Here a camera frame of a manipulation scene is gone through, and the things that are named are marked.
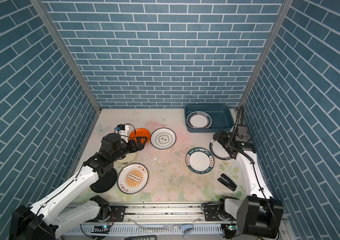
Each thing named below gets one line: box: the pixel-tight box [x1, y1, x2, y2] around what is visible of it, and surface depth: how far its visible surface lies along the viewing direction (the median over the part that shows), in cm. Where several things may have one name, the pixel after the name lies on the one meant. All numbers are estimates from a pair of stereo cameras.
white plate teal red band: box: [209, 138, 235, 160], surface depth 96 cm
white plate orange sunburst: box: [117, 162, 149, 195], surface depth 86 cm
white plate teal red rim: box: [186, 111, 213, 129], surface depth 115 cm
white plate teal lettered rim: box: [185, 147, 215, 174], surface depth 95 cm
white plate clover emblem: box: [150, 127, 177, 150], surface depth 105 cm
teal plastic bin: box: [184, 103, 235, 133], surface depth 115 cm
